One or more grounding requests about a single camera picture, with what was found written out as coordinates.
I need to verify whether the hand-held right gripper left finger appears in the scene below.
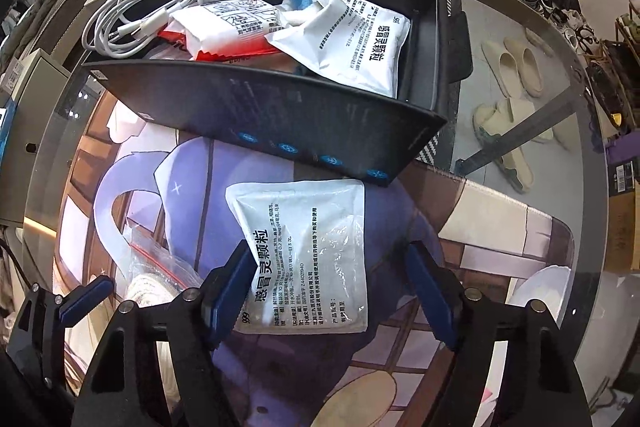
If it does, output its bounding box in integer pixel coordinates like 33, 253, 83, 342
71, 238, 259, 427

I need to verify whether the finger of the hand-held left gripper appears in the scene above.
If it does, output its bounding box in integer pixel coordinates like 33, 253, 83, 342
7, 274, 116, 390

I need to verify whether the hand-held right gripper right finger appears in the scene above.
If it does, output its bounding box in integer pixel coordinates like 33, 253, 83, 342
404, 241, 597, 427

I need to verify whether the clear zip bag with laces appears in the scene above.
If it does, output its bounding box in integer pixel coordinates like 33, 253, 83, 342
116, 227, 206, 323

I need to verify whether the white medicine packet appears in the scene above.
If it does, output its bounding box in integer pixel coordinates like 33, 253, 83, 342
225, 179, 370, 337
263, 0, 412, 99

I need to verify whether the black storage box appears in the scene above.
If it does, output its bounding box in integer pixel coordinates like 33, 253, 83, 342
81, 0, 474, 188

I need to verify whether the red and white packet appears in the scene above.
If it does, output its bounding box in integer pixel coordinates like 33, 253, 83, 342
156, 0, 292, 64

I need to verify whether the printed desk mat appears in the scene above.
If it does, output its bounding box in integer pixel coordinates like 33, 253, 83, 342
37, 91, 577, 427

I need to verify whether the brown cardboard box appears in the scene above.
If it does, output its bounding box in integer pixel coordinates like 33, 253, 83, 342
606, 151, 640, 274

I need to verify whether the plain beige slipper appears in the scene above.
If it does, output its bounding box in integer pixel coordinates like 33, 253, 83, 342
504, 37, 544, 98
481, 41, 523, 98

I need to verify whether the dark jacket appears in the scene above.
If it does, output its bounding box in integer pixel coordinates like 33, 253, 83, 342
9, 0, 110, 60

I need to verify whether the wooden shoe rack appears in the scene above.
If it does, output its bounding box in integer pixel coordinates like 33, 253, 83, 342
585, 0, 640, 130

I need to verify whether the pile of shoes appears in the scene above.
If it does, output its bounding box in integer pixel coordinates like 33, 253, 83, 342
496, 0, 597, 54

